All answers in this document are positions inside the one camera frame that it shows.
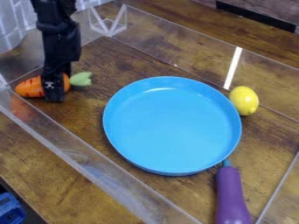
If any blue round plate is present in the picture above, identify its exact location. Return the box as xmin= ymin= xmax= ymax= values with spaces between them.
xmin=103 ymin=76 xmax=242 ymax=176

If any yellow toy lemon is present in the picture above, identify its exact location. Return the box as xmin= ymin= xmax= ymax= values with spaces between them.
xmin=228 ymin=86 xmax=259 ymax=116

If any purple toy eggplant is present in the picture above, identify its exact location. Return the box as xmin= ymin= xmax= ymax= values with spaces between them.
xmin=216 ymin=159 xmax=252 ymax=224

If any dark board in background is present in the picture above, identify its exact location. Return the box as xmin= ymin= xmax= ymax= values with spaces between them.
xmin=216 ymin=0 xmax=299 ymax=35

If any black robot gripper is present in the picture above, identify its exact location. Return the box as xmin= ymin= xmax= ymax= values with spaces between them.
xmin=31 ymin=0 xmax=80 ymax=102

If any white patterned curtain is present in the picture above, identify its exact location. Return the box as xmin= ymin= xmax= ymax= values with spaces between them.
xmin=0 ymin=0 xmax=112 ymax=54

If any blue box at corner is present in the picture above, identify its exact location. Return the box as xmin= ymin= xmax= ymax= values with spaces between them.
xmin=0 ymin=192 xmax=27 ymax=224

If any orange toy carrot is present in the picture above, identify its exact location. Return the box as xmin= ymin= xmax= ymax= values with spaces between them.
xmin=15 ymin=72 xmax=92 ymax=98

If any clear acrylic enclosure wall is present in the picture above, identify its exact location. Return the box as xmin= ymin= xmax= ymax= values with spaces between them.
xmin=0 ymin=0 xmax=299 ymax=224

